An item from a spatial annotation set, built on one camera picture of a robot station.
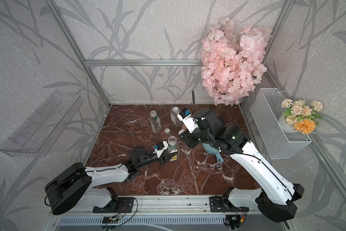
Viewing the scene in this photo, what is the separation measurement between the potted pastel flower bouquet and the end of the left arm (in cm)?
52

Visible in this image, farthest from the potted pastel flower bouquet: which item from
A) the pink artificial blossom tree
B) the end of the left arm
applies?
the end of the left arm

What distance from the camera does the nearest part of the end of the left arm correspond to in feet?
2.04

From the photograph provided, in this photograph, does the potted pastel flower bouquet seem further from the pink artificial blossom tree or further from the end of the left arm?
the end of the left arm

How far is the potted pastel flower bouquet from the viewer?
1.79 feet
